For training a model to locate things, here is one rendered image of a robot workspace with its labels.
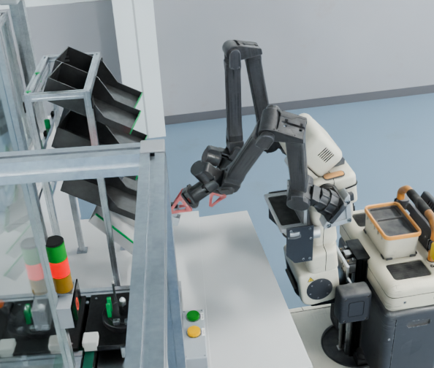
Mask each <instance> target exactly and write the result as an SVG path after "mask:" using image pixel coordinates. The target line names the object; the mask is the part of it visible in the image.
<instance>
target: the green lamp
mask: <svg viewBox="0 0 434 368"><path fill-rule="evenodd" d="M45 248H46V251H47V257H48V261H49V262H50V263H51V264H58V263H61V262H63V261H65V260H66V258H67V254H66V248H65V244H64V242H63V243H62V244H61V245H60V246H58V247H56V248H48V247H45Z"/></svg>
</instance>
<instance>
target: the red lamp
mask: <svg viewBox="0 0 434 368"><path fill-rule="evenodd" d="M49 265H50V271H51V274H52V277H53V278H55V279H62V278H65V277H66V276H68V275H69V273H70V268H69V262H68V258H66V260H65V261H63V262H61V263H58V264H51V263H49Z"/></svg>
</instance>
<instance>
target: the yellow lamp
mask: <svg viewBox="0 0 434 368"><path fill-rule="evenodd" d="M53 284H54V287H55V291H56V293H58V294H65V293H68V292H70V291H71V290H72V289H73V282H72V276H71V273H69V275H68V276H66V277H65V278H62V279H55V278H53Z"/></svg>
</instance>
